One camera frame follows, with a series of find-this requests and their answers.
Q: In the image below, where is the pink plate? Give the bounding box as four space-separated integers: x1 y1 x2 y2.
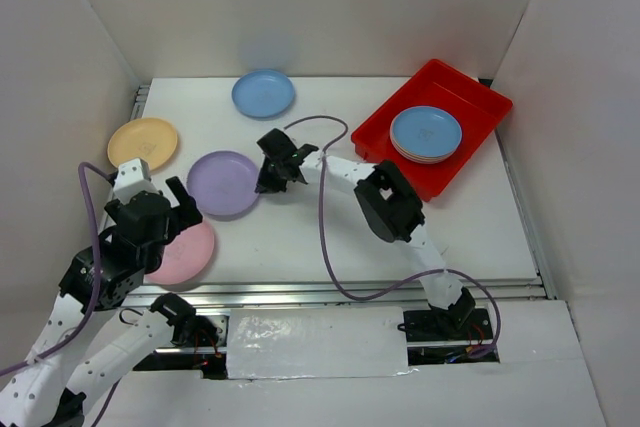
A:
145 221 215 285

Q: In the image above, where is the purple plate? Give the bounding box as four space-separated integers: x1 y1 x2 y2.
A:
186 150 259 217

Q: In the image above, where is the blue plate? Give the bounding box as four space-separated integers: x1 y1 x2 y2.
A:
231 69 295 119
390 106 463 157

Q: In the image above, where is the orange plate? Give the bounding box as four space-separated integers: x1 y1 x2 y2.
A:
107 118 179 171

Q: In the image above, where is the cream white plate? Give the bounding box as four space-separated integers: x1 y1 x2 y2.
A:
391 139 454 165

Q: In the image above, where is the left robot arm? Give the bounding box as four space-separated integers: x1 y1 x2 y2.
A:
1 177 203 426

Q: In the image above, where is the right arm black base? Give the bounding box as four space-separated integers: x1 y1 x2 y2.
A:
396 308 494 347

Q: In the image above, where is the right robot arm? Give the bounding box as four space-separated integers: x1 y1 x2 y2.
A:
255 129 476 339

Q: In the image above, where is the red plastic bin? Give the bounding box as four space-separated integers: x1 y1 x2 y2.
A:
351 59 512 202

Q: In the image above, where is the white taped cover panel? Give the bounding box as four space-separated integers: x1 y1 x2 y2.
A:
226 307 409 380

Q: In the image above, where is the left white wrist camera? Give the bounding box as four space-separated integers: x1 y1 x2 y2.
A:
113 158 155 204

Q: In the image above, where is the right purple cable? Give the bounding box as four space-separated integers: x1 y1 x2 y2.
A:
282 115 502 361

